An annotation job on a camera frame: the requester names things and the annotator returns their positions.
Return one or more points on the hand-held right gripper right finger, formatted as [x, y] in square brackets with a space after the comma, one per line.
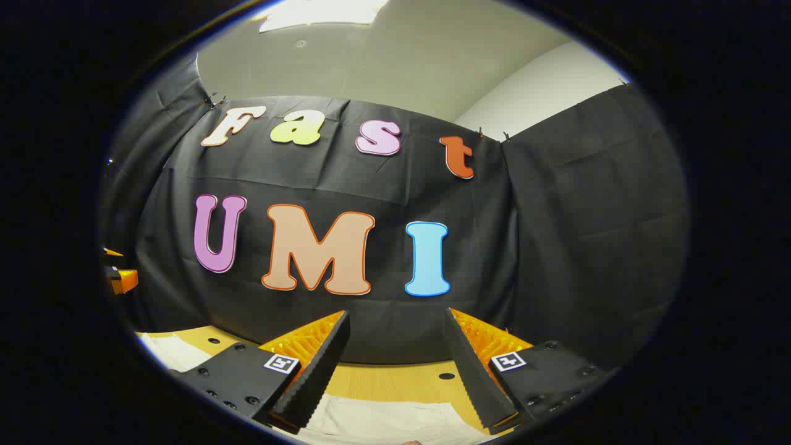
[473, 371]

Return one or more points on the black backdrop cloth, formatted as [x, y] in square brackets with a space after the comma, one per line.
[556, 247]

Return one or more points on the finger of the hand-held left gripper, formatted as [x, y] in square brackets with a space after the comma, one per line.
[112, 252]
[125, 281]

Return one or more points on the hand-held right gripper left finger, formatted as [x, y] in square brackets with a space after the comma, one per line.
[321, 364]

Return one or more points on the white jeans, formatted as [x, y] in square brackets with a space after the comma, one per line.
[383, 421]

